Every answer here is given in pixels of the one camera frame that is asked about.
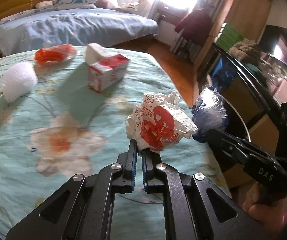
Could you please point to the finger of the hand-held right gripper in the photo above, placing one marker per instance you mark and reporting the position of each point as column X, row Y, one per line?
column 226, row 148
column 253, row 148

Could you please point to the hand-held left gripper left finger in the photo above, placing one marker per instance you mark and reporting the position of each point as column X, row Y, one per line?
column 133, row 165

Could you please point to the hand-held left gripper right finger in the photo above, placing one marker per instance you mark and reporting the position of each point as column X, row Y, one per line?
column 144, row 170

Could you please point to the white round trash bin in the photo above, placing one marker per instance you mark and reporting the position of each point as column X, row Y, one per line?
column 237, row 126

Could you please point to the blue plastic bag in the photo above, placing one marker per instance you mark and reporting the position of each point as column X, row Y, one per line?
column 208, row 115

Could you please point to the white red paper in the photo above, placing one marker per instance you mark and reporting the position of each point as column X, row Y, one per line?
column 158, row 122

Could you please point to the white foam block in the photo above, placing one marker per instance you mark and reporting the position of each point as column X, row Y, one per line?
column 94, row 52

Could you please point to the red plastic bag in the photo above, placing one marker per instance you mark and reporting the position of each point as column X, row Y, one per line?
column 53, row 53

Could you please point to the person's right hand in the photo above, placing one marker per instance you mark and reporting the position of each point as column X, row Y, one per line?
column 261, row 210

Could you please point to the green folded cloth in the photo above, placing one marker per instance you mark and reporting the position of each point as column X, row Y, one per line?
column 252, row 69

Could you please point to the red white carton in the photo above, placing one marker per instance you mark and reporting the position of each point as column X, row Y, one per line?
column 106, row 73

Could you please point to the brown plush toy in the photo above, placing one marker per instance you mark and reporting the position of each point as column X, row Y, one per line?
column 244, row 50

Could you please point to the black television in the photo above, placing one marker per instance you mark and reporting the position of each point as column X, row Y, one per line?
column 281, row 45

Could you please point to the coat rack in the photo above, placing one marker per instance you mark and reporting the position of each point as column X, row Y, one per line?
column 183, row 46

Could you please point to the stack of green boxes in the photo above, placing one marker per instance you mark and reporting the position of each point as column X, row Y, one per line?
column 229, row 36

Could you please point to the dark red coat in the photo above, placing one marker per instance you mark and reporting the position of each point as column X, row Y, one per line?
column 196, row 26

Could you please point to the wooden wardrobe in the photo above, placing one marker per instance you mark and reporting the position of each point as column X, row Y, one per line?
column 243, row 7

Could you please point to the desk under window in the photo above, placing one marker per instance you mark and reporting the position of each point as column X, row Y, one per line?
column 173, row 15

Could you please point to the bed with blue sheet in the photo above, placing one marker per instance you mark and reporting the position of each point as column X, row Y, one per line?
column 78, row 27

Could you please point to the pink plush toy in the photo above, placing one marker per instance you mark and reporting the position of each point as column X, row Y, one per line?
column 107, row 3

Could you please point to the blue patterned pillow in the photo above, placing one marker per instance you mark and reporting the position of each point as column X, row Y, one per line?
column 76, row 1

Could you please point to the small white pillow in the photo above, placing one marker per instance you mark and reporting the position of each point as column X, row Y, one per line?
column 44, row 4

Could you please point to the wooden headboard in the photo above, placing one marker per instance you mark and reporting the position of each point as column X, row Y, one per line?
column 21, row 1

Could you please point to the grey bed guard rail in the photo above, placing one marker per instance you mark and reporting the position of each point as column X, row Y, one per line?
column 133, row 0

